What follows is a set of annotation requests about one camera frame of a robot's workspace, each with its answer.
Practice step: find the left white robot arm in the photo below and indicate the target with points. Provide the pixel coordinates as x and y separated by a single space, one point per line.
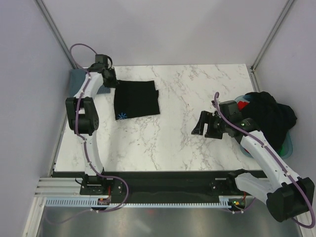
82 114

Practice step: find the green garment in basket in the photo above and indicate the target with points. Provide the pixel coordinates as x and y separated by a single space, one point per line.
284 151

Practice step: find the red garment in basket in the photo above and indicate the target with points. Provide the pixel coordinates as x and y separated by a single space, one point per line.
242 104

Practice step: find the aluminium corner post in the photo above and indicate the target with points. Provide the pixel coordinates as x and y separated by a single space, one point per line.
273 32
53 27

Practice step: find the white slotted cable duct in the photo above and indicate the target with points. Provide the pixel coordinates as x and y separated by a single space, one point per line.
93 202

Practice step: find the right aluminium corner post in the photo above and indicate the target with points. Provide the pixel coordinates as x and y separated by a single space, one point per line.
273 32

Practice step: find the pile of black garments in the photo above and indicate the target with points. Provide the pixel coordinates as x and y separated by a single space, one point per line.
273 118

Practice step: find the left aluminium corner post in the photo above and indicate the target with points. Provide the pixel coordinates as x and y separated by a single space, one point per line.
53 27

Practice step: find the black t shirt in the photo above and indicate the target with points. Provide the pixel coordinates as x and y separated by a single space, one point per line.
134 99

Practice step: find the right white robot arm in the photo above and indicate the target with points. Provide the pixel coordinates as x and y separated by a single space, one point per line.
285 194

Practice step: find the folded blue-grey t shirt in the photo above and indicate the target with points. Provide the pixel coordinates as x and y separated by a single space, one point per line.
77 77

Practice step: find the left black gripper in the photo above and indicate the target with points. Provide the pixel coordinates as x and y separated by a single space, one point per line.
114 83

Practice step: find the aluminium frame rail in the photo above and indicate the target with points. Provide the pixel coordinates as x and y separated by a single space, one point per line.
68 185

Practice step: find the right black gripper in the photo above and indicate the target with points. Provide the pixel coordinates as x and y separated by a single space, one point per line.
207 117

